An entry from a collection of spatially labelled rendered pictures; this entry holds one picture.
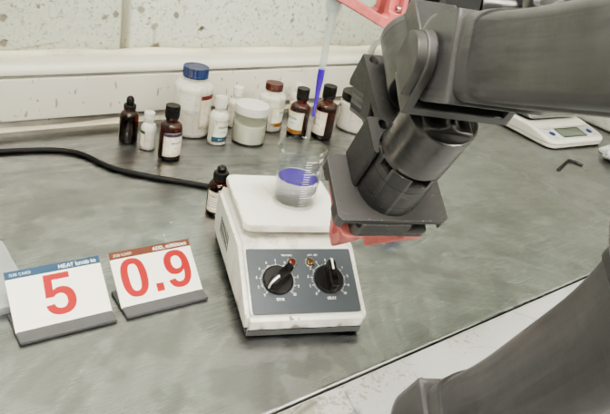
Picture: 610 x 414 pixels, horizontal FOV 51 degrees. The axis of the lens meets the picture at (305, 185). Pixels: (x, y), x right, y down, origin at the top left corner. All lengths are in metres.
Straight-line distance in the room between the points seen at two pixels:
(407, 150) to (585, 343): 0.24
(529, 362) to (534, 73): 0.14
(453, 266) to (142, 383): 0.44
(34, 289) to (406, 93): 0.41
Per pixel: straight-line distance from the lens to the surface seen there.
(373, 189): 0.53
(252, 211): 0.70
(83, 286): 0.68
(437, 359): 0.71
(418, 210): 0.56
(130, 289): 0.69
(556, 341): 0.31
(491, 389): 0.36
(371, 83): 0.55
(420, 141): 0.47
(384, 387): 0.65
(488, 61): 0.38
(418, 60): 0.42
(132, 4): 1.11
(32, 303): 0.67
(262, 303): 0.66
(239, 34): 1.22
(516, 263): 0.94
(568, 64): 0.32
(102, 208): 0.86
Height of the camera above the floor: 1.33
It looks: 26 degrees down
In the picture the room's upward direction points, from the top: 11 degrees clockwise
